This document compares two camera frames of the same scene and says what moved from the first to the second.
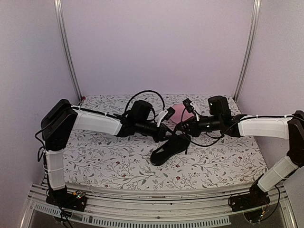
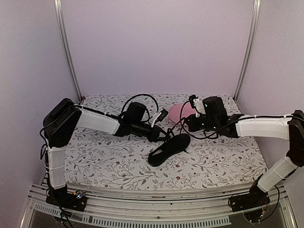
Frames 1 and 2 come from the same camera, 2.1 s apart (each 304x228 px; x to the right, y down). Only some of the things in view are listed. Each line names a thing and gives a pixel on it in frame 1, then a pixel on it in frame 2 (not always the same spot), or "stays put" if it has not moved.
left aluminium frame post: [61, 21] stays put
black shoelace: [181, 126] → [172, 131]
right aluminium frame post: [254, 23] stays put
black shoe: [169, 147] stays put
